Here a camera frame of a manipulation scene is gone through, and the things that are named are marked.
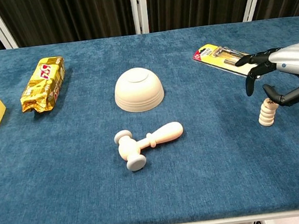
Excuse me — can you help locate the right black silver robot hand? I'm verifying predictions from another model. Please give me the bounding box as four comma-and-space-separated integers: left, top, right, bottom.
233, 42, 299, 113

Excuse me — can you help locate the razor in yellow blister pack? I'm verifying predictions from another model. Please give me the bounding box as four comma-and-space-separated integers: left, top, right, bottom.
191, 38, 264, 84

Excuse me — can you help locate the beige upturned bowl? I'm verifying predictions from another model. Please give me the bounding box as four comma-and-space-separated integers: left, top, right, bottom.
111, 64, 166, 115

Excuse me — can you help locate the wooden toy hammer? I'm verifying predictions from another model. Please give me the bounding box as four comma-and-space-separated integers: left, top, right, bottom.
113, 120, 188, 174

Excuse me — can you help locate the yellow foil snack packet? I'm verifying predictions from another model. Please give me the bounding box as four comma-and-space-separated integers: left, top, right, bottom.
16, 55, 70, 115

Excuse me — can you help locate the blue felt table mat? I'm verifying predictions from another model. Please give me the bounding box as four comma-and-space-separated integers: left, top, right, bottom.
0, 15, 299, 224

